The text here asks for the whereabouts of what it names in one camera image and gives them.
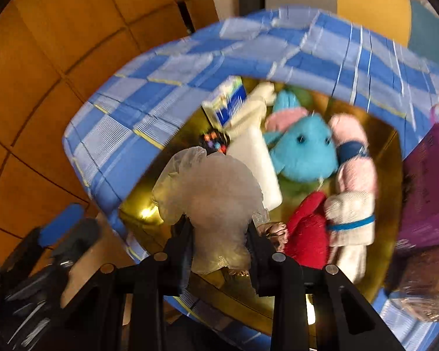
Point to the ornate silver tissue box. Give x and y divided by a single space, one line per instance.
412 283

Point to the blue plaid tablecloth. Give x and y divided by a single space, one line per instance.
118 132

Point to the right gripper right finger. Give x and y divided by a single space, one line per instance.
268 267

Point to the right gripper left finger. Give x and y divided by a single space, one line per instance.
176 268

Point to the gold metal tray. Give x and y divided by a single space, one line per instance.
228 296

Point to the white foam pad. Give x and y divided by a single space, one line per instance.
250 148

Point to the red haired doll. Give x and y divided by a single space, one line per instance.
304 237

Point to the blue plush toy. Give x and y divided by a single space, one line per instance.
300 143

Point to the purple cardboard box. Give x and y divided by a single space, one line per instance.
420 214

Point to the tissue pack with barcode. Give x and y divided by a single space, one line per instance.
224 102

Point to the white fluffy ball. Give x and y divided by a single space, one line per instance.
220 196

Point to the white knitted sock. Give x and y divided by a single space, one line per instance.
351 228

